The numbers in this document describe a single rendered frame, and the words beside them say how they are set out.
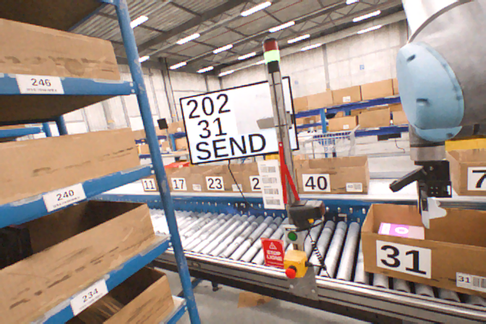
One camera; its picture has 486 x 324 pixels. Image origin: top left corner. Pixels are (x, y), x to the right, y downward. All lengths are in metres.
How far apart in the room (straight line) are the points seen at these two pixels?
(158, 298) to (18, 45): 0.62
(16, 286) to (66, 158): 0.23
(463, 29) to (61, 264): 0.78
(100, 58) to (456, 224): 1.35
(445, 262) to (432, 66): 0.74
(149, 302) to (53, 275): 0.24
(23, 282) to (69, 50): 0.44
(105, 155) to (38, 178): 0.13
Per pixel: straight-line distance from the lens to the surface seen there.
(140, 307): 0.72
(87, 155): 0.60
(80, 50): 0.64
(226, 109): 1.03
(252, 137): 1.01
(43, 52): 0.61
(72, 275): 0.62
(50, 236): 0.91
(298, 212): 0.87
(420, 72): 0.46
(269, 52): 0.89
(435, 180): 0.96
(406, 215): 1.31
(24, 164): 0.56
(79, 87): 0.58
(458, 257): 1.05
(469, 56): 0.47
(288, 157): 0.88
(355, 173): 1.47
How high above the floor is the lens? 1.41
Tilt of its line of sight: 10 degrees down
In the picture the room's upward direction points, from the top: 10 degrees counter-clockwise
